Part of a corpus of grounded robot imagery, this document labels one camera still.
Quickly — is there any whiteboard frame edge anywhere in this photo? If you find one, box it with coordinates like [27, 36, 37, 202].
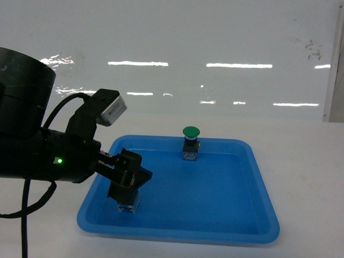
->
[322, 1, 343, 123]

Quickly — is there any green mushroom push button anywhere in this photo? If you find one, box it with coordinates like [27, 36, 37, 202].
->
[182, 126, 200, 161]

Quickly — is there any red mushroom push button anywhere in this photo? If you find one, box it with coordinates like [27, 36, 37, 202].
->
[118, 191, 140, 213]

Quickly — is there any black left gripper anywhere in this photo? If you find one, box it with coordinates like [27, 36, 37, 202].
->
[25, 89, 153, 205]

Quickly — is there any blue plastic tray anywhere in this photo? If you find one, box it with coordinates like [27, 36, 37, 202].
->
[77, 135, 280, 245]

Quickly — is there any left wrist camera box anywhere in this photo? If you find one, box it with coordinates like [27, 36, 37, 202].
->
[92, 89, 127, 127]

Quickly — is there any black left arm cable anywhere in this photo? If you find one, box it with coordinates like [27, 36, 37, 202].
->
[0, 92, 96, 258]

